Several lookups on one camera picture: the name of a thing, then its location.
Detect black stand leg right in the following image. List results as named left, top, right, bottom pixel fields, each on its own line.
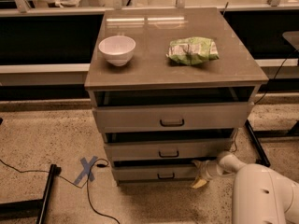
left=245, top=120, right=270, bottom=167

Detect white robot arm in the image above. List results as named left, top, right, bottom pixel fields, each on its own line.
left=192, top=151, right=299, bottom=224

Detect black cable right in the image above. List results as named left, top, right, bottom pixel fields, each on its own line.
left=253, top=49, right=299, bottom=105

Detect grey drawer cabinet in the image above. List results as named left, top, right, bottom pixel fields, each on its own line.
left=84, top=7, right=269, bottom=187

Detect black stand leg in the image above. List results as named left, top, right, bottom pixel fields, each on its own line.
left=245, top=120, right=270, bottom=167
left=0, top=164, right=61, bottom=224

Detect black stand leg left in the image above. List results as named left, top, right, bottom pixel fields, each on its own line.
left=0, top=164, right=61, bottom=224

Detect blue tape cross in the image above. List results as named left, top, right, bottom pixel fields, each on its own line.
left=74, top=156, right=97, bottom=185

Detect black floor cable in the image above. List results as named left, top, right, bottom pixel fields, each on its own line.
left=0, top=158, right=121, bottom=224

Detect green snack bag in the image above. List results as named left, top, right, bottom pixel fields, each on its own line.
left=166, top=36, right=219, bottom=66

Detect white bowl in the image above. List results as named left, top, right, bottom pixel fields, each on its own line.
left=98, top=35, right=135, bottom=66

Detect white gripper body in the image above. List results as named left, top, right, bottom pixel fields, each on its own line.
left=199, top=160, right=223, bottom=181

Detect grey drawer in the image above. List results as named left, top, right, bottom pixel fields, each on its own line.
left=93, top=102, right=253, bottom=133
left=112, top=159, right=197, bottom=183
left=104, top=138, right=233, bottom=161

